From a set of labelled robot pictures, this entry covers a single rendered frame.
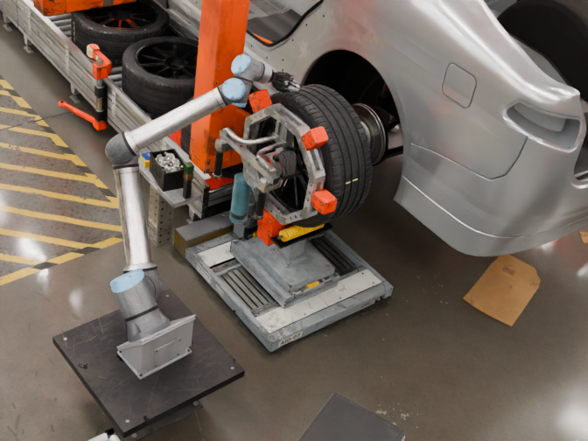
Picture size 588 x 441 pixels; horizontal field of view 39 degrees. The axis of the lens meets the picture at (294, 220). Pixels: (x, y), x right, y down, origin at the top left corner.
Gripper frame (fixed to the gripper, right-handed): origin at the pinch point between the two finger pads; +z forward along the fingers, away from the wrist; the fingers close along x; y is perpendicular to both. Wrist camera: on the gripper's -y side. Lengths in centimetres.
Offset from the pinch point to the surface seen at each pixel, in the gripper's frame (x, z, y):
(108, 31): 14, 1, -207
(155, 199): -73, -8, -78
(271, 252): -81, 39, -28
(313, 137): -21.2, -7.0, 30.6
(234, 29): 17.4, -25.9, -24.5
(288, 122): -17.2, -9.2, 13.4
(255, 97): -10.1, -13.2, -10.6
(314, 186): -41.3, 4.4, 27.7
